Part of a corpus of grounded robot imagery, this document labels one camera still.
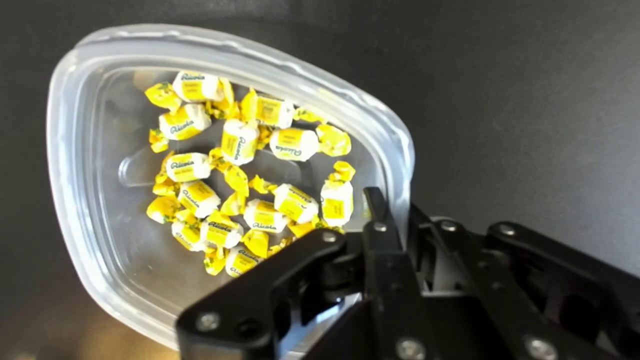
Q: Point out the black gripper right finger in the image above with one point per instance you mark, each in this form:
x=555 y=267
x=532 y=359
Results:
x=532 y=300

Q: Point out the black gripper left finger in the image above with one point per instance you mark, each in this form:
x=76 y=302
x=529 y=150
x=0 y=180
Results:
x=372 y=292

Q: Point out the clear plastic candy container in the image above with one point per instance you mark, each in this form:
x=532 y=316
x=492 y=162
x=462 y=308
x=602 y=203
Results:
x=100 y=213

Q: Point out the yellow white wrapped candy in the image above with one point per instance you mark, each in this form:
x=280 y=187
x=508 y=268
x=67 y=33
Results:
x=294 y=203
x=184 y=122
x=198 y=198
x=332 y=140
x=221 y=231
x=239 y=140
x=188 y=166
x=257 y=243
x=292 y=145
x=337 y=203
x=215 y=261
x=236 y=180
x=163 y=95
x=187 y=235
x=265 y=217
x=241 y=261
x=194 y=86
x=222 y=100
x=163 y=208
x=273 y=110

